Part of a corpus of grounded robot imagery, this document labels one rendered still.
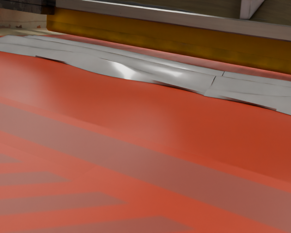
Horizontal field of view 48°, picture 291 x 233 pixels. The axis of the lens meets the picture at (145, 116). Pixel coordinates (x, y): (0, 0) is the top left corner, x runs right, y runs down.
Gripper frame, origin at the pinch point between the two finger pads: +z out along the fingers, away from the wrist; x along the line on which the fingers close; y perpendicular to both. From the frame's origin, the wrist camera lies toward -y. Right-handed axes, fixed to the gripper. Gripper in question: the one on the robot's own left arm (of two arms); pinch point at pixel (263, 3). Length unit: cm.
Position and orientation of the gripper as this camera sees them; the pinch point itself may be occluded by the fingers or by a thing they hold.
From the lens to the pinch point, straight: 27.4
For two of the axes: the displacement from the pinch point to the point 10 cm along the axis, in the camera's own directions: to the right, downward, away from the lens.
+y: -8.9, -2.3, 3.8
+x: -4.3, 2.4, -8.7
